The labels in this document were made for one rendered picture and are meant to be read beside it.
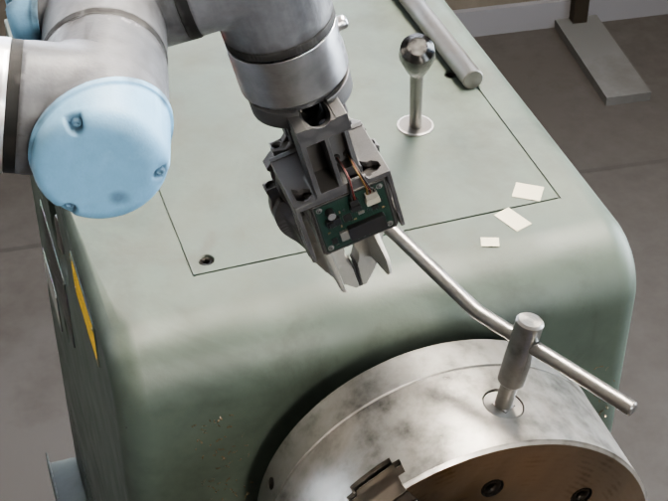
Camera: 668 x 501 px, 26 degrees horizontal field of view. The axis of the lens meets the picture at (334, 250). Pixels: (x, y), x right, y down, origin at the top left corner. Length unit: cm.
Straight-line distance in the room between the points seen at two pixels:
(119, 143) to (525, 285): 58
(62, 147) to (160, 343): 45
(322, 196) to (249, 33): 13
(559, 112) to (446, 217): 242
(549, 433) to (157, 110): 49
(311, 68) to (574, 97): 286
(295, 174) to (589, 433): 35
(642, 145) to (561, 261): 235
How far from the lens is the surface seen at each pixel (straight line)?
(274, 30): 91
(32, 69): 80
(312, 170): 96
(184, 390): 120
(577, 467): 118
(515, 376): 113
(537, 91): 378
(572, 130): 365
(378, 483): 114
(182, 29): 90
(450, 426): 114
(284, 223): 106
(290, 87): 93
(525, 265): 127
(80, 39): 83
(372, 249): 109
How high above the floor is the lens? 206
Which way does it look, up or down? 40 degrees down
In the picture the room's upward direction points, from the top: straight up
